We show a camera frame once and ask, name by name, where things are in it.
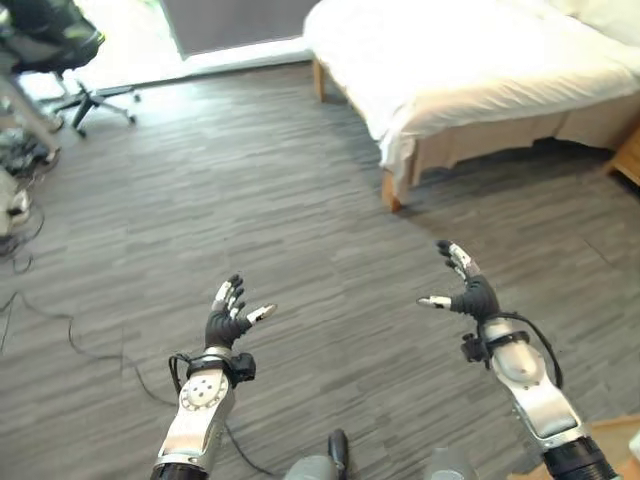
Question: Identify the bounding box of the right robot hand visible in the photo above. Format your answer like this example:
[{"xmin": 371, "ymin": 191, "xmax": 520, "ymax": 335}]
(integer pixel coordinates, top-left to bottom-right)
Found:
[{"xmin": 417, "ymin": 239, "xmax": 501, "ymax": 319}]

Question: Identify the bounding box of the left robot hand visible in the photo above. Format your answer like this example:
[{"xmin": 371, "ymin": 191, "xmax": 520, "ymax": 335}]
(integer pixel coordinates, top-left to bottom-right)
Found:
[{"xmin": 204, "ymin": 273, "xmax": 278, "ymax": 348}]

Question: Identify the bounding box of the bed with white sheet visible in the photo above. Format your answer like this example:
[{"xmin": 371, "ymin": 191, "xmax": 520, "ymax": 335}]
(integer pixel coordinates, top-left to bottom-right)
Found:
[{"xmin": 302, "ymin": 0, "xmax": 640, "ymax": 213}]

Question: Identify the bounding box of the robot dark foot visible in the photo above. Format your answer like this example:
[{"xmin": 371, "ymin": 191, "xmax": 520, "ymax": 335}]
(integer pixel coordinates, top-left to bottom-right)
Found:
[{"xmin": 327, "ymin": 428, "xmax": 350, "ymax": 474}]

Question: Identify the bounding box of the robot left leg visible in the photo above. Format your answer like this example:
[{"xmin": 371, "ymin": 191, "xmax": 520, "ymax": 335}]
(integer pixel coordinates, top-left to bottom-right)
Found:
[{"xmin": 284, "ymin": 454, "xmax": 339, "ymax": 480}]

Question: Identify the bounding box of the robot leg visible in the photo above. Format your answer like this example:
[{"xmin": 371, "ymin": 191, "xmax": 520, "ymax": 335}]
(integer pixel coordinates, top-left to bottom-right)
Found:
[
  {"xmin": 429, "ymin": 447, "xmax": 481, "ymax": 480},
  {"xmin": 284, "ymin": 454, "xmax": 339, "ymax": 480}
]

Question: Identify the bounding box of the robot right leg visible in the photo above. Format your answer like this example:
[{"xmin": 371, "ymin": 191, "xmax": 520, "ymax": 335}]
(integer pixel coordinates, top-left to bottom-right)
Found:
[{"xmin": 429, "ymin": 447, "xmax": 481, "ymax": 480}]

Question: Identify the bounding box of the wooden nightstand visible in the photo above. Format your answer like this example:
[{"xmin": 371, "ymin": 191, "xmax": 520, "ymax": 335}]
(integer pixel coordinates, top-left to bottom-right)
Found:
[{"xmin": 603, "ymin": 124, "xmax": 640, "ymax": 194}]

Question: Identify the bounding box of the wooden furniture corner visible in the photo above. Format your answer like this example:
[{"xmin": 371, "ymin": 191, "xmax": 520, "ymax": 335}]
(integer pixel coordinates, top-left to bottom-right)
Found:
[{"xmin": 589, "ymin": 414, "xmax": 640, "ymax": 480}]

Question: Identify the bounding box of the grey desk leg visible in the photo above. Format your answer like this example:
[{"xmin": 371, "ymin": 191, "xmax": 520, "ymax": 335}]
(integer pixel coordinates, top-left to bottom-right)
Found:
[{"xmin": 0, "ymin": 69, "xmax": 62, "ymax": 164}]

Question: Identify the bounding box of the black office chair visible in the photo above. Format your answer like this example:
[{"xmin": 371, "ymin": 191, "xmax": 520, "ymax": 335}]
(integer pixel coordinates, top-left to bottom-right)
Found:
[{"xmin": 0, "ymin": 0, "xmax": 143, "ymax": 139}]

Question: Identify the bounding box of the dark roller blind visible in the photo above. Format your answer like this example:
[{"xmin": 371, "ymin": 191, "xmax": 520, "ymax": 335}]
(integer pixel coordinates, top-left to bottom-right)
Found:
[{"xmin": 159, "ymin": 0, "xmax": 321, "ymax": 61}]

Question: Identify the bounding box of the white pillow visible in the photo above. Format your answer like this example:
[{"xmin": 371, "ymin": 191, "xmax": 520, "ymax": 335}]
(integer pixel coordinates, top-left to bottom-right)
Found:
[{"xmin": 564, "ymin": 0, "xmax": 640, "ymax": 49}]

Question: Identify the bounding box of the dark jacket on chair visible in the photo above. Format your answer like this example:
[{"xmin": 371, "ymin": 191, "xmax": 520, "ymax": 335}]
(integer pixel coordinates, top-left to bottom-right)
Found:
[{"xmin": 0, "ymin": 0, "xmax": 107, "ymax": 66}]

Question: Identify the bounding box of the black floor cable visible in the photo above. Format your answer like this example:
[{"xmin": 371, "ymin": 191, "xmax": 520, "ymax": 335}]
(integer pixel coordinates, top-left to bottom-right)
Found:
[{"xmin": 0, "ymin": 292, "xmax": 276, "ymax": 477}]

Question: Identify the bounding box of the cable clutter pile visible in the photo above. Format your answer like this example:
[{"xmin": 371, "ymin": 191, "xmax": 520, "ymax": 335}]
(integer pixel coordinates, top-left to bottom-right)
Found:
[{"xmin": 0, "ymin": 127, "xmax": 51, "ymax": 274}]

